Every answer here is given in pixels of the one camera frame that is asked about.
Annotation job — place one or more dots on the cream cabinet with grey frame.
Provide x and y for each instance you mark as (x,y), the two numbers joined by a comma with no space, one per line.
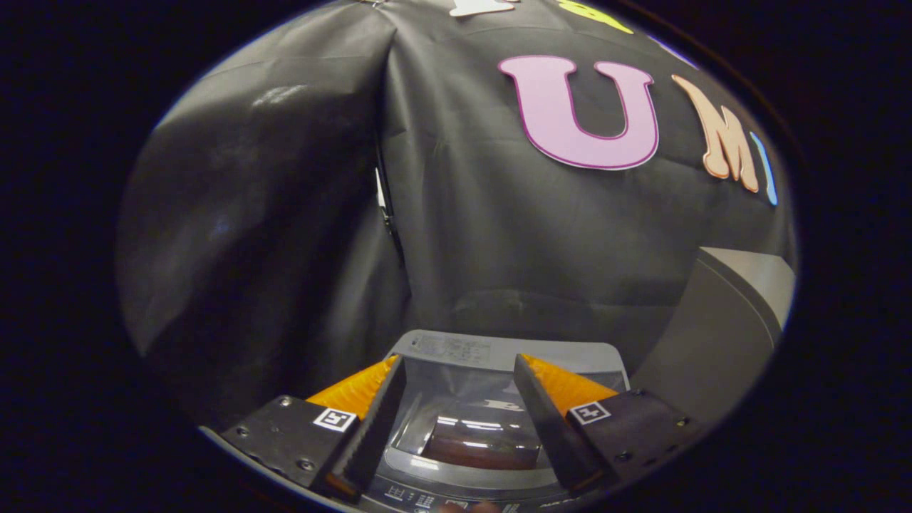
(712,320)

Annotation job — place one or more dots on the black backdrop cloth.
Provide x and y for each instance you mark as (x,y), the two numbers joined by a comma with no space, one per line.
(463,235)

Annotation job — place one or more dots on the grey washing machine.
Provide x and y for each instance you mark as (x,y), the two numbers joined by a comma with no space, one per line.
(427,499)

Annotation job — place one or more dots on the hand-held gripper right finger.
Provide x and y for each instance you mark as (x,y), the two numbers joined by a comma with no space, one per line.
(545,420)

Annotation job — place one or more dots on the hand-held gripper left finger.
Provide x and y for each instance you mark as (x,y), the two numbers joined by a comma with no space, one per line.
(374,420)

